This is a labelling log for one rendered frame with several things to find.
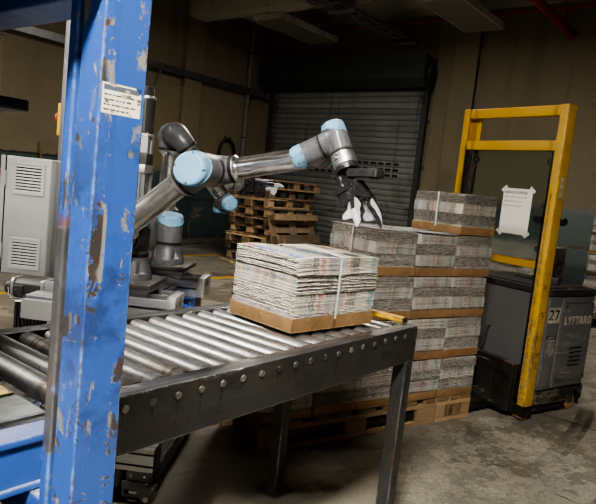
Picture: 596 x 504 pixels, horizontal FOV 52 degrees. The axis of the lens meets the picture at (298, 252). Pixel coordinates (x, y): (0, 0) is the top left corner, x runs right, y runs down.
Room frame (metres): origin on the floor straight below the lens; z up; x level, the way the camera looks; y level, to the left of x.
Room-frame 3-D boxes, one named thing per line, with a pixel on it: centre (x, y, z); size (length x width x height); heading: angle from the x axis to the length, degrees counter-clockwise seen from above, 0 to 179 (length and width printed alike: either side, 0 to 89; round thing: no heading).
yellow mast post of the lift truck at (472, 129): (4.06, -1.05, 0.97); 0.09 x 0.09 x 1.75; 34
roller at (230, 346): (1.64, 0.23, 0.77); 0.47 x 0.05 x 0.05; 52
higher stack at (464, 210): (3.54, -0.88, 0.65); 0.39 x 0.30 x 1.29; 34
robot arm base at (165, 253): (2.79, 0.60, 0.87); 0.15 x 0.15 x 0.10
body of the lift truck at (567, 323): (4.00, -1.54, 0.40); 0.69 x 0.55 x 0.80; 34
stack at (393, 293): (3.13, -0.28, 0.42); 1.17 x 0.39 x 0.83; 124
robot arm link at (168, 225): (2.79, 0.60, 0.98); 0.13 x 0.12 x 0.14; 23
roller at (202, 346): (1.59, 0.27, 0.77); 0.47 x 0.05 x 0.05; 52
